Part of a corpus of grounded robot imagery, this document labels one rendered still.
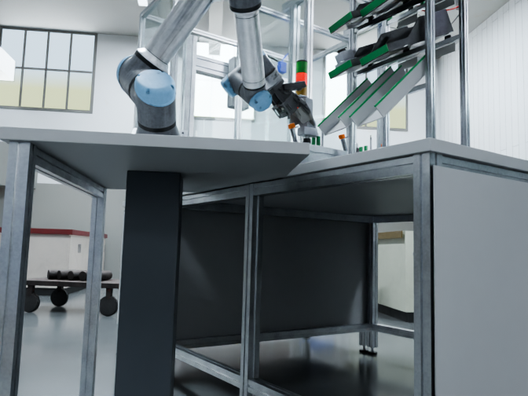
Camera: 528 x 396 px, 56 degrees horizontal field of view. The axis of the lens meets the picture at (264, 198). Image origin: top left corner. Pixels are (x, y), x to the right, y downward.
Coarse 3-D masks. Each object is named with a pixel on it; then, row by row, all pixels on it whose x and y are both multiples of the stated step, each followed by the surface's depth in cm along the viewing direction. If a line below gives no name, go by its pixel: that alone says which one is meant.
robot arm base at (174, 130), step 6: (138, 126) 150; (144, 126) 147; (168, 126) 148; (174, 126) 151; (138, 132) 150; (144, 132) 148; (150, 132) 148; (156, 132) 148; (162, 132) 148; (168, 132) 149; (174, 132) 152
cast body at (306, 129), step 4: (300, 124) 187; (304, 124) 185; (308, 124) 184; (300, 128) 185; (304, 128) 183; (308, 128) 184; (312, 128) 185; (316, 128) 186; (300, 132) 185; (304, 132) 183; (308, 132) 184; (312, 132) 185; (316, 132) 186; (300, 136) 187; (312, 136) 187; (316, 136) 186
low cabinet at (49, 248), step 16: (0, 240) 579; (32, 240) 583; (48, 240) 585; (64, 240) 587; (80, 240) 635; (32, 256) 581; (48, 256) 583; (64, 256) 585; (80, 256) 638; (32, 272) 579; (48, 288) 582; (64, 288) 591; (80, 288) 666
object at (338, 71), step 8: (392, 32) 164; (384, 40) 162; (360, 48) 174; (368, 48) 175; (376, 48) 160; (360, 56) 173; (344, 64) 158; (352, 64) 156; (360, 64) 158; (328, 72) 167; (336, 72) 163; (344, 72) 163
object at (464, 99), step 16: (352, 0) 176; (432, 0) 148; (464, 0) 158; (432, 16) 148; (464, 16) 157; (352, 32) 175; (384, 32) 185; (432, 32) 147; (464, 32) 156; (352, 48) 174; (432, 48) 147; (464, 48) 156; (432, 64) 146; (464, 64) 155; (352, 80) 173; (432, 80) 145; (464, 80) 155; (432, 96) 145; (464, 96) 154; (432, 112) 144; (464, 112) 154; (352, 128) 171; (384, 128) 181; (432, 128) 143; (464, 128) 153; (352, 144) 170; (384, 144) 180; (464, 144) 153
